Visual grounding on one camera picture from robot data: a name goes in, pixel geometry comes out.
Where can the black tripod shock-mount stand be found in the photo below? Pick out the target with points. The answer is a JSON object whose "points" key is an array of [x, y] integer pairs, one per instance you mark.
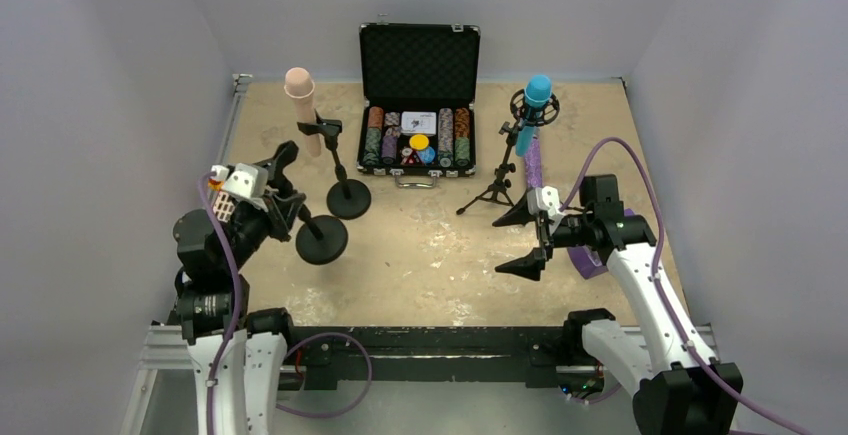
{"points": [[497, 191]]}

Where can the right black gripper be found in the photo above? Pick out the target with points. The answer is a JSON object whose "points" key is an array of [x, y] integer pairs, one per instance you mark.
{"points": [[544, 234]]}

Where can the yellow poker chip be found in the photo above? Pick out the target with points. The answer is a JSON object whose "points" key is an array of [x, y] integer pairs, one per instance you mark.
{"points": [[419, 142]]}

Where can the purple glitter microphone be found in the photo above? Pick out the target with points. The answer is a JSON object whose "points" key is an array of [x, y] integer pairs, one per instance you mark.
{"points": [[533, 165]]}

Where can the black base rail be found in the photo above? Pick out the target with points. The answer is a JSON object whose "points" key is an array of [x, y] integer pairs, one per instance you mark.
{"points": [[535, 356]]}

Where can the black poker chip case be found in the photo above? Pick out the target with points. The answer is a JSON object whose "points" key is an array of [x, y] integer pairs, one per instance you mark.
{"points": [[418, 67]]}

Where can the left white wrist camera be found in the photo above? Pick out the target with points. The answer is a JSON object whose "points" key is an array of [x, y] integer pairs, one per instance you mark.
{"points": [[247, 183]]}

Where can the blue microphone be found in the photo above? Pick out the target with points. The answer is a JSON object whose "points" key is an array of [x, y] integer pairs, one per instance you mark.
{"points": [[536, 96]]}

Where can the black round-base mic stand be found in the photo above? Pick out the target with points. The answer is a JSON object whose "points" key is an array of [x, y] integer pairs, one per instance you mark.
{"points": [[347, 198]]}

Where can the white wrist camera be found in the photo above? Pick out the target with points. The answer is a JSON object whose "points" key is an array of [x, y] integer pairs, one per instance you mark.
{"points": [[544, 200], [247, 183]]}

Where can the red yellow toy block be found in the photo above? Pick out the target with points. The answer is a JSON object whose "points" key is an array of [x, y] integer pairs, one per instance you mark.
{"points": [[222, 204]]}

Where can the white card deck box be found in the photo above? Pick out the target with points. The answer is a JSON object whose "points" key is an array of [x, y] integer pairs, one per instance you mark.
{"points": [[419, 122]]}

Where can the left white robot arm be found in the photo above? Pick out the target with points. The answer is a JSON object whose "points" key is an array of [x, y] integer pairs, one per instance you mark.
{"points": [[236, 355]]}

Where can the pink microphone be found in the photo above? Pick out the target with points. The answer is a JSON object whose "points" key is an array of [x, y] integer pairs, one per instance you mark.
{"points": [[299, 86]]}

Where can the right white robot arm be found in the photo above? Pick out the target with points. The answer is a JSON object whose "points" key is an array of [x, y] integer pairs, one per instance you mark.
{"points": [[676, 382]]}

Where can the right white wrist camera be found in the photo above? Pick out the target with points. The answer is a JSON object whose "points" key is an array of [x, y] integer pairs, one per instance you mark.
{"points": [[544, 200]]}

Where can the blue poker chip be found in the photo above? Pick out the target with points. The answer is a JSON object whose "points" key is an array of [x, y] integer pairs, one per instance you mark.
{"points": [[427, 156]]}

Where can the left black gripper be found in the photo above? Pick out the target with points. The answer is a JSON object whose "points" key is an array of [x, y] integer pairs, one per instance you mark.
{"points": [[279, 199]]}

